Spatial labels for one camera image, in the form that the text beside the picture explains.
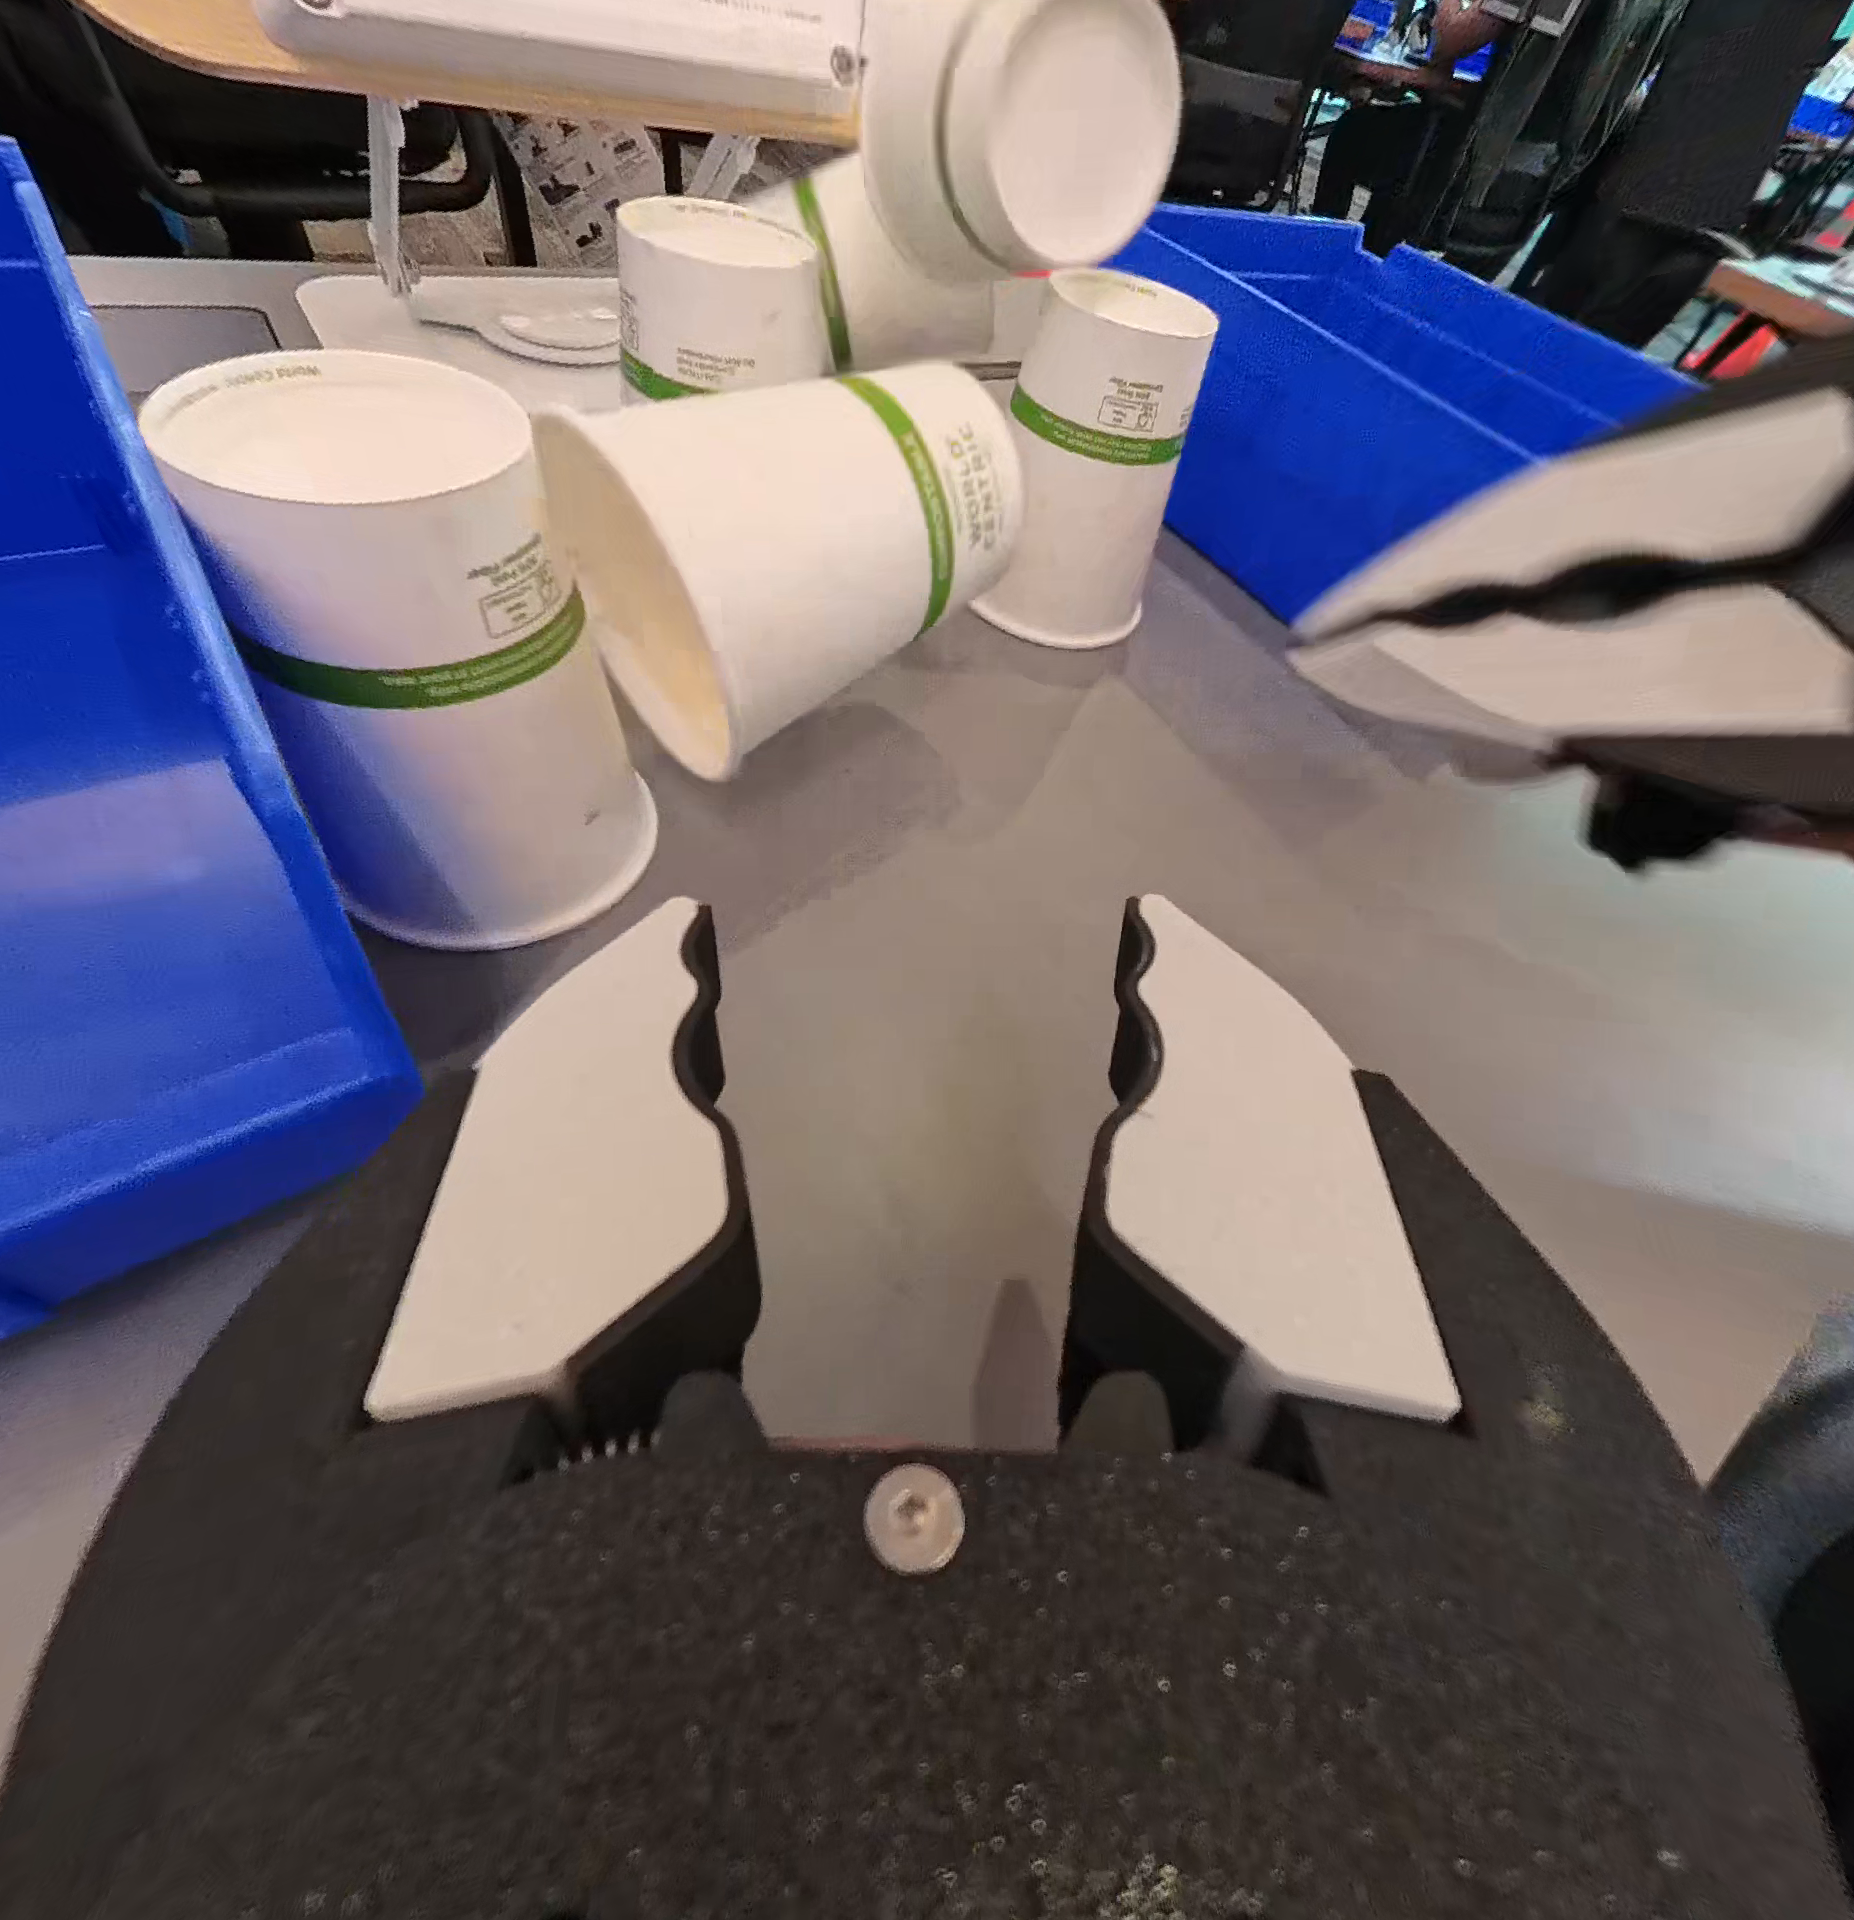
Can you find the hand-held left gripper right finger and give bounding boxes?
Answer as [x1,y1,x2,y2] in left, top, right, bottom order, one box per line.
[1063,895,1464,1462]

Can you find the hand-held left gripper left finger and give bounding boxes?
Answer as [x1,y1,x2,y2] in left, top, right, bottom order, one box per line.
[363,895,766,1446]

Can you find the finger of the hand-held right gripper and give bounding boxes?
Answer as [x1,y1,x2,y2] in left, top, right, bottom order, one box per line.
[1295,392,1854,644]
[1292,585,1854,752]

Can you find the blue plastic bin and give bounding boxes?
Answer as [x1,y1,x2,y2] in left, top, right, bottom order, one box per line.
[1110,197,1710,634]
[0,135,423,1364]

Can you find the white paper cup green band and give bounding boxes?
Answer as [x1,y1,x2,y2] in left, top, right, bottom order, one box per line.
[135,349,667,947]
[970,268,1225,648]
[745,153,1002,369]
[618,192,837,407]
[860,0,1188,284]
[533,359,1033,783]

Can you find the wooden desk black legs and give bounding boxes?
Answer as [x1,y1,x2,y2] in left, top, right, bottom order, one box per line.
[1703,251,1854,349]

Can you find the black office chair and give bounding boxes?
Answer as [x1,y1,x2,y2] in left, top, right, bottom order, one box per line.
[1168,0,1359,213]
[0,0,496,257]

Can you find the white board stand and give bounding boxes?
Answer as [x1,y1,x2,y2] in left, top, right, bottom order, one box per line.
[290,100,633,369]

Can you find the printed paper sheet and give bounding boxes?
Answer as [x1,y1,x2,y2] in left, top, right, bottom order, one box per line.
[496,110,678,272]

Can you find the wooden instruction board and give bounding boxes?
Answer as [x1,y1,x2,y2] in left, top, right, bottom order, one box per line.
[74,0,873,143]

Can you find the dark table cable cover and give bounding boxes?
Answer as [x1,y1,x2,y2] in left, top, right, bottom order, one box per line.
[84,297,277,392]

